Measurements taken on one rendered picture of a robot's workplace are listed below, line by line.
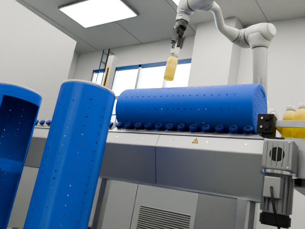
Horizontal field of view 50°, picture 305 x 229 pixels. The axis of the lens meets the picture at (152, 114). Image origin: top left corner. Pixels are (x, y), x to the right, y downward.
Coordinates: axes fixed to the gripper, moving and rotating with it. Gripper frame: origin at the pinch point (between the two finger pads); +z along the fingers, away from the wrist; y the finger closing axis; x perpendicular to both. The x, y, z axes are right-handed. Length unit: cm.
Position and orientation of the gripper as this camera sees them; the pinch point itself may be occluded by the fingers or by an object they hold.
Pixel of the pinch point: (174, 50)
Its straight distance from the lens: 212.8
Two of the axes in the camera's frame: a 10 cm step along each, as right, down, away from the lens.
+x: 8.2, 0.4, -5.6
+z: -2.3, 9.3, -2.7
